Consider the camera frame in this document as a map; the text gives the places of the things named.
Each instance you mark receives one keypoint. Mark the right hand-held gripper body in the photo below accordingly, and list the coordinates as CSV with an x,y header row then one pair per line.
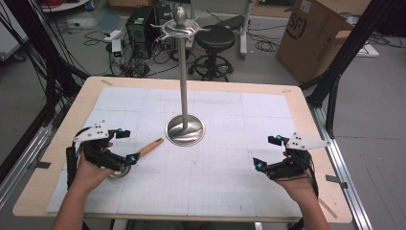
x,y
300,159

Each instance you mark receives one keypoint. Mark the flat white power strip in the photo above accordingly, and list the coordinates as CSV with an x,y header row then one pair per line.
x,y
367,51

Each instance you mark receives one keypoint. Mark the black metal frame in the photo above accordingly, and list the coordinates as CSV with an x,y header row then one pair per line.
x,y
344,54
48,64

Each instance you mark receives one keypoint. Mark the beige tape strip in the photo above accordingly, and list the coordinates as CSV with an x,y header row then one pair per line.
x,y
286,91
107,82
328,208

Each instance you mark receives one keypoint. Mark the white grid mat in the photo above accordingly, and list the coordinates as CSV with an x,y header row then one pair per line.
x,y
207,179

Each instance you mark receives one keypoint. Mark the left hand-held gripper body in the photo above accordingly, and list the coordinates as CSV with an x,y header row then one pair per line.
x,y
95,132

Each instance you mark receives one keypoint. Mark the white round table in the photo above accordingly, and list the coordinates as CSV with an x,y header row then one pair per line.
x,y
63,4

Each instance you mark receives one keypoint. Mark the small white device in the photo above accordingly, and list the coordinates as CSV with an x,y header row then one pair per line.
x,y
117,49

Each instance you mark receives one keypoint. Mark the person's left hand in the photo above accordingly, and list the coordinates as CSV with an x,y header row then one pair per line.
x,y
89,174

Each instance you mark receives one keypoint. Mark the silver metal utensil stand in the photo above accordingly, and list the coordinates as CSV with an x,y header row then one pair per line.
x,y
184,96

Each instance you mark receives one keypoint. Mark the person's right hand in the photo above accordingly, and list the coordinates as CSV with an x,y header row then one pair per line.
x,y
298,188

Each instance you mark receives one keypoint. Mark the black tape piece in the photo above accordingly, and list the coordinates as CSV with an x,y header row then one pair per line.
x,y
43,165
335,180

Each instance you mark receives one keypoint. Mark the black round stool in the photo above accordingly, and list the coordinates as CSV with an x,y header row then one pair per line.
x,y
214,40

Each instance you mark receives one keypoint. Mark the large cardboard box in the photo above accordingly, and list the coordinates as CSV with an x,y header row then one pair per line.
x,y
312,35

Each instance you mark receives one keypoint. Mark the white stand leg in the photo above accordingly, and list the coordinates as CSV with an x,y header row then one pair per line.
x,y
245,28

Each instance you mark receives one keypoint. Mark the aluminium rail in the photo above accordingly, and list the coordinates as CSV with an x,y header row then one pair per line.
x,y
22,159
344,169

